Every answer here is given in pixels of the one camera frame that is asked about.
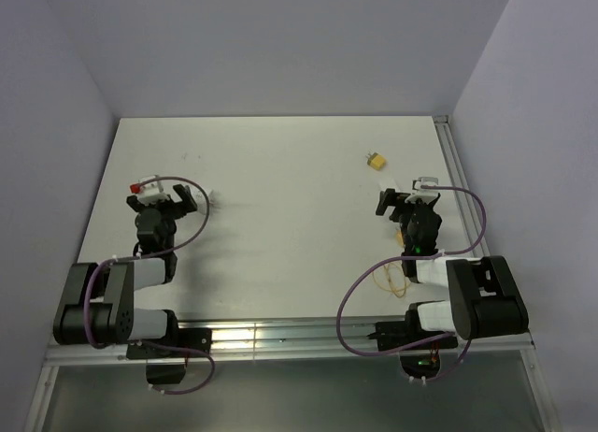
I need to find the white cube power socket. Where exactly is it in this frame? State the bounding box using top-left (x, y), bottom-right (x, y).
top-left (192, 188), bottom-right (219, 215)

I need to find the orange USB charger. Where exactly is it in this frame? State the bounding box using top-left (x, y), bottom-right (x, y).
top-left (395, 230), bottom-right (405, 247)

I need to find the yellow USB cable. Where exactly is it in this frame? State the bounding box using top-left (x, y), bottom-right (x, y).
top-left (371, 249), bottom-right (412, 299)

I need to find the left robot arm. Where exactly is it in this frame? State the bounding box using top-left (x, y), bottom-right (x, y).
top-left (52, 176), bottom-right (209, 356)

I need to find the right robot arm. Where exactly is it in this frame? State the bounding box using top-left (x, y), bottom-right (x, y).
top-left (376, 188), bottom-right (529, 348)

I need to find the small yellow plug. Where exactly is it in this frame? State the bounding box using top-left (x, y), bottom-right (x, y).
top-left (366, 152), bottom-right (387, 171)

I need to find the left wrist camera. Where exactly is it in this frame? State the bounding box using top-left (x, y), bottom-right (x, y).
top-left (130, 175), bottom-right (167, 206)

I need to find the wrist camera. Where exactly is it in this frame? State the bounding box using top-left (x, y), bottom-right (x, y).
top-left (130, 175), bottom-right (167, 206)
top-left (410, 177), bottom-right (438, 201)

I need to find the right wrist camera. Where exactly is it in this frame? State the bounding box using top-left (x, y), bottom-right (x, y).
top-left (410, 177), bottom-right (438, 201)

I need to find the aluminium side rail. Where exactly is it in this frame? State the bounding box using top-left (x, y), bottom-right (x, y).
top-left (433, 115), bottom-right (481, 245)

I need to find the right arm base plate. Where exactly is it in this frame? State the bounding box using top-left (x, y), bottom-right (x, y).
top-left (368, 321), bottom-right (458, 352)

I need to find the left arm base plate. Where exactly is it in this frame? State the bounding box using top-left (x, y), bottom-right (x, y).
top-left (126, 327), bottom-right (212, 360)

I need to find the aluminium front rail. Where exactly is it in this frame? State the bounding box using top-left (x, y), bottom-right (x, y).
top-left (43, 317), bottom-right (535, 367)

